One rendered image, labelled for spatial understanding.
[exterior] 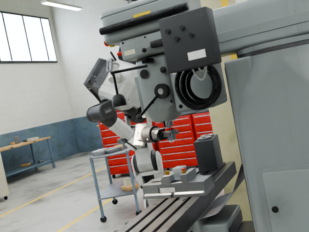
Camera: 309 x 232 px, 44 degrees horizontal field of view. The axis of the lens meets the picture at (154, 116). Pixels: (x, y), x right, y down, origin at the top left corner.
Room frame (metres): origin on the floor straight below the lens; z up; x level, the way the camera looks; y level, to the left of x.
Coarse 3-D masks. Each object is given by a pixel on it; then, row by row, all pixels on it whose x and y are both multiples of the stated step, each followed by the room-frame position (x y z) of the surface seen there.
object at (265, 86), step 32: (224, 64) 1.61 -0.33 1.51; (256, 64) 1.55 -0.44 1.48; (288, 64) 1.48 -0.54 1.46; (256, 96) 1.54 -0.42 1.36; (288, 96) 1.49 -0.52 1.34; (256, 128) 1.55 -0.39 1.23; (288, 128) 1.49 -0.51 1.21; (256, 160) 1.55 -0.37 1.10; (288, 160) 1.50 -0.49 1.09; (256, 192) 1.56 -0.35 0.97; (288, 192) 1.50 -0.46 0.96; (256, 224) 1.59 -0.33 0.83; (288, 224) 1.50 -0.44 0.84
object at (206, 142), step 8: (200, 136) 2.47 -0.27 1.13; (208, 136) 2.39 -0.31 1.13; (216, 136) 2.45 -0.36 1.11; (200, 144) 2.33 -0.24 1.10; (208, 144) 2.32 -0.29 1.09; (216, 144) 2.40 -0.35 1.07; (200, 152) 2.34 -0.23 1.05; (208, 152) 2.32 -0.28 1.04; (216, 152) 2.35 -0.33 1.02; (200, 160) 2.34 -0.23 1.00; (208, 160) 2.32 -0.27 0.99; (216, 160) 2.31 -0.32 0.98; (200, 168) 2.34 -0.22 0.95; (208, 168) 2.33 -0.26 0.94; (216, 168) 2.31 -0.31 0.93
